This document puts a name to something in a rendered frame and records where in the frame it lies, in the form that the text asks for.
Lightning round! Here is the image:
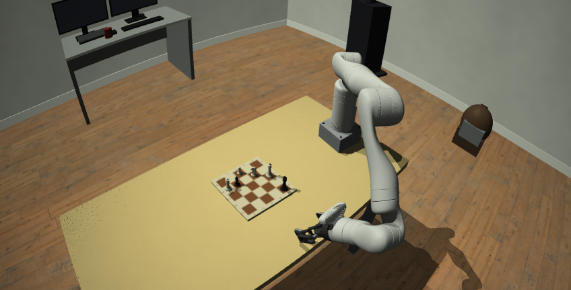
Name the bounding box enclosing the brown and cream chessboard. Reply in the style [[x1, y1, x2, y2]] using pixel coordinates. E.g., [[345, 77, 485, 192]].
[[211, 156, 297, 221]]

